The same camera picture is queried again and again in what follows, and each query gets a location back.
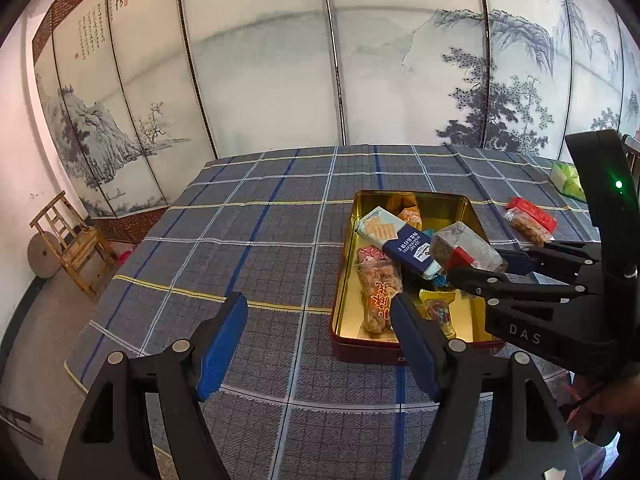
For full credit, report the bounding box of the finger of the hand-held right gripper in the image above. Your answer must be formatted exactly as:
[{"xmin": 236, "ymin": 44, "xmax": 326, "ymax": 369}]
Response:
[
  {"xmin": 497, "ymin": 240, "xmax": 606, "ymax": 285},
  {"xmin": 447, "ymin": 266, "xmax": 608, "ymax": 376}
]

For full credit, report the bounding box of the dark metal frame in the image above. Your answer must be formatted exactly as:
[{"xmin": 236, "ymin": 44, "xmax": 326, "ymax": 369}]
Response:
[{"xmin": 0, "ymin": 405, "xmax": 43, "ymax": 446}]

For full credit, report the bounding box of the dark wooden chair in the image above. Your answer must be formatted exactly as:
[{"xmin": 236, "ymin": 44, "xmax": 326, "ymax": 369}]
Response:
[{"xmin": 620, "ymin": 132, "xmax": 640, "ymax": 181}]

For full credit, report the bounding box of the person's right hand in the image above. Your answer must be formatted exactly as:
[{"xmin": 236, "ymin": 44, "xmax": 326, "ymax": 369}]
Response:
[{"xmin": 570, "ymin": 375, "xmax": 640, "ymax": 441}]

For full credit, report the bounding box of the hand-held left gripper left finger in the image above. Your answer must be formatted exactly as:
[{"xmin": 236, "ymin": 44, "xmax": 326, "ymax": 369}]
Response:
[{"xmin": 57, "ymin": 291, "xmax": 249, "ymax": 480}]

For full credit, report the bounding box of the white and navy cracker packet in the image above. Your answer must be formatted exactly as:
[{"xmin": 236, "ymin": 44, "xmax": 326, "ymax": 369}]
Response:
[{"xmin": 357, "ymin": 206, "xmax": 446, "ymax": 281}]

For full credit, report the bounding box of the yellow candy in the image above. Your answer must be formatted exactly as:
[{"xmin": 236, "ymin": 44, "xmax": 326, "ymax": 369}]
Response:
[{"xmin": 419, "ymin": 287, "xmax": 468, "ymax": 338}]

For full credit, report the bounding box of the red tin box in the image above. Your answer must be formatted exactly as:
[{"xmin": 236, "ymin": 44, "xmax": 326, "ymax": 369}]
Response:
[{"xmin": 328, "ymin": 190, "xmax": 511, "ymax": 363}]

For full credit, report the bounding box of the green snack bag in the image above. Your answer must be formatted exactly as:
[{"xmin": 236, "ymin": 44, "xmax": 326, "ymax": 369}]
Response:
[{"xmin": 550, "ymin": 160, "xmax": 587, "ymax": 203}]

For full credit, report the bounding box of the round wooden disc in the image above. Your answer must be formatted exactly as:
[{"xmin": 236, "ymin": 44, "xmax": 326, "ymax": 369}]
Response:
[{"xmin": 27, "ymin": 230, "xmax": 60, "ymax": 280}]

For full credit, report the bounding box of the painted folding screen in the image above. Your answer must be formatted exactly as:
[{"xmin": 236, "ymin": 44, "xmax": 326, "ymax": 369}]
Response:
[{"xmin": 32, "ymin": 0, "xmax": 640, "ymax": 221}]

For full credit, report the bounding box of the small light wooden chair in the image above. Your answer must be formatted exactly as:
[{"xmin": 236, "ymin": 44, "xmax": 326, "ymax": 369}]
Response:
[{"xmin": 29, "ymin": 191, "xmax": 121, "ymax": 300}]

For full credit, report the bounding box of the red snack packet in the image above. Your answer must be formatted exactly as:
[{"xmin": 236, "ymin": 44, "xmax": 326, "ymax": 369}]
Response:
[{"xmin": 506, "ymin": 197, "xmax": 558, "ymax": 233}]

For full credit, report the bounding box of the blue plaid tablecloth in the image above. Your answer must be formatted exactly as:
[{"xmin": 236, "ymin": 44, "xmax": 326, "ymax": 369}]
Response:
[{"xmin": 65, "ymin": 144, "xmax": 640, "ymax": 480}]

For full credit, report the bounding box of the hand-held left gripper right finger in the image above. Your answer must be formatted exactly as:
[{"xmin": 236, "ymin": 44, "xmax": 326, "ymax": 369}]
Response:
[{"xmin": 390, "ymin": 292, "xmax": 583, "ymax": 480}]

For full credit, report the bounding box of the clear box with red label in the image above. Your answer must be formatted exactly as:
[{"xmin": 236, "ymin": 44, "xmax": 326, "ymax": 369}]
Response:
[{"xmin": 431, "ymin": 221, "xmax": 506, "ymax": 275}]

